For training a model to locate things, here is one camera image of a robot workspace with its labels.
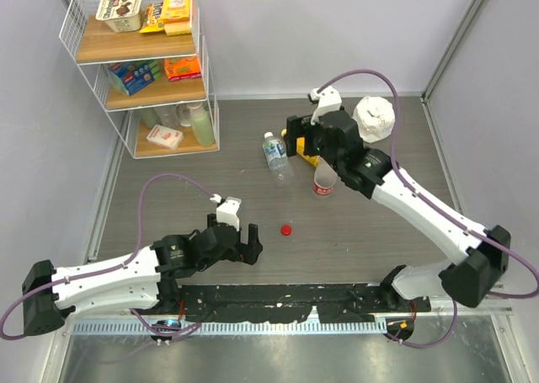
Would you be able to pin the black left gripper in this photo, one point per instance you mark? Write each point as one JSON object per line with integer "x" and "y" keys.
{"x": 250, "y": 250}

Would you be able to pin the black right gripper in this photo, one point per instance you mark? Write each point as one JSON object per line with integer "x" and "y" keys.
{"x": 294, "y": 124}

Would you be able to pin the clear bottle blue white label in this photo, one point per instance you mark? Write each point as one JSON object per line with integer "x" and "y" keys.
{"x": 277, "y": 160}

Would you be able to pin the red bottle cap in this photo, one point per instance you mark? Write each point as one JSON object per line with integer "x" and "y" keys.
{"x": 286, "y": 230}

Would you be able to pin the clear bottle red label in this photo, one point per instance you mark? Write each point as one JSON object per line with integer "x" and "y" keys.
{"x": 324, "y": 179}

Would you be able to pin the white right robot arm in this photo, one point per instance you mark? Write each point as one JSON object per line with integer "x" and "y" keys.
{"x": 472, "y": 266}

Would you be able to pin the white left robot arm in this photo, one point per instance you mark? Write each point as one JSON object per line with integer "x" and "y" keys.
{"x": 53, "y": 294}

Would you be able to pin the yellow juice bottle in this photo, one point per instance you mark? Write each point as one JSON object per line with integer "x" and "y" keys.
{"x": 300, "y": 149}

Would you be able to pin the green drink bottle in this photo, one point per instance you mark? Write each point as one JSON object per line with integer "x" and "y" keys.
{"x": 201, "y": 124}

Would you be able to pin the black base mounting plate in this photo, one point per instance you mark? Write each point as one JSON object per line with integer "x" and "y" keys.
{"x": 286, "y": 304}

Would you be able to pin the white pink tissue pack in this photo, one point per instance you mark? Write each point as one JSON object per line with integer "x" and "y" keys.
{"x": 165, "y": 137}

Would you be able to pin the clear bottles on bottom shelf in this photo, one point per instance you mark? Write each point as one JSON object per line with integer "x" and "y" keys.
{"x": 171, "y": 116}

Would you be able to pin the orange snack box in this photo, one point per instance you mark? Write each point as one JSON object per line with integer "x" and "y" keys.
{"x": 182, "y": 68}

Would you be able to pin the blue green box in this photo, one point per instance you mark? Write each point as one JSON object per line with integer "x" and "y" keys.
{"x": 130, "y": 77}

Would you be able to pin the yellow orange cracker box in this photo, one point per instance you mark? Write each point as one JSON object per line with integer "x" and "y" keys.
{"x": 176, "y": 17}

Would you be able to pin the yellow snack bag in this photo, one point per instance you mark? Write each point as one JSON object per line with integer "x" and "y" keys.
{"x": 152, "y": 22}

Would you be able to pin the white yogurt tub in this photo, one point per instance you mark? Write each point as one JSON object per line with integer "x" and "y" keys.
{"x": 120, "y": 15}

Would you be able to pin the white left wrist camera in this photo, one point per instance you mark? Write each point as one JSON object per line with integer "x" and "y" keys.
{"x": 227, "y": 210}

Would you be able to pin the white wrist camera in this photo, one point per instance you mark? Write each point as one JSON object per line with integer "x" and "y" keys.
{"x": 227, "y": 210}
{"x": 327, "y": 100}

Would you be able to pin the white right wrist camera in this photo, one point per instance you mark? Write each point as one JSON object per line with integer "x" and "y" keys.
{"x": 327, "y": 100}

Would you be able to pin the white slotted cable duct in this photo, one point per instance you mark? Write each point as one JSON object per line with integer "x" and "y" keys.
{"x": 129, "y": 327}

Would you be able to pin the white wire shelf rack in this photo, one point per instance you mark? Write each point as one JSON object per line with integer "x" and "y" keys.
{"x": 93, "y": 45}

